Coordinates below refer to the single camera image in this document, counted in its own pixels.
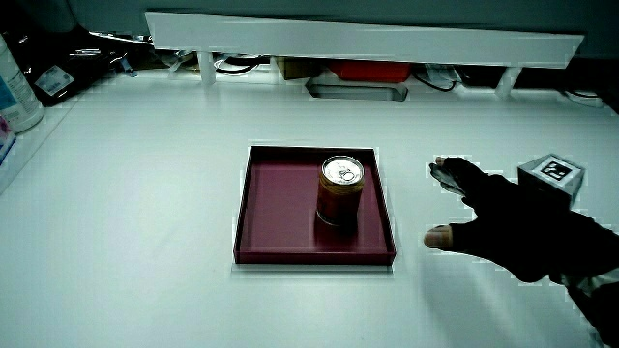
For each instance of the blue and pink packet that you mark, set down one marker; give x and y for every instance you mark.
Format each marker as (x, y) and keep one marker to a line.
(5, 140)

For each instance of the white desk shelf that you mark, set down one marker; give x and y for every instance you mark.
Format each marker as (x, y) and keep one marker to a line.
(338, 38)

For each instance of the brown cardboard box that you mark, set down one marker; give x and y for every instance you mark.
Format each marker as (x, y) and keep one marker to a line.
(297, 67)

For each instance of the white plastic bottle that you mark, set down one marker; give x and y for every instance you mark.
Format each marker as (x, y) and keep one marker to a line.
(19, 101)

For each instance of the red box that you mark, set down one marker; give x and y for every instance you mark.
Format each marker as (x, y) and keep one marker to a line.
(370, 70)

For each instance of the person's right hand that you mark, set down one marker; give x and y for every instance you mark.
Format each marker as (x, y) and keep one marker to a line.
(512, 227)

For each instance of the person's right forearm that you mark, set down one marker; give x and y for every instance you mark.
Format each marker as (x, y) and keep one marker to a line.
(604, 309)

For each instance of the red bull can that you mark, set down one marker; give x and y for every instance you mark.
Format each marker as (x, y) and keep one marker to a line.
(339, 198)

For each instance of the black bag with white label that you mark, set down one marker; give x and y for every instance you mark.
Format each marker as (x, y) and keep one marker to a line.
(72, 58)

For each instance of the dark red square plate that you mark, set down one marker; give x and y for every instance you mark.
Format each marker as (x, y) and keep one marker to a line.
(280, 212)

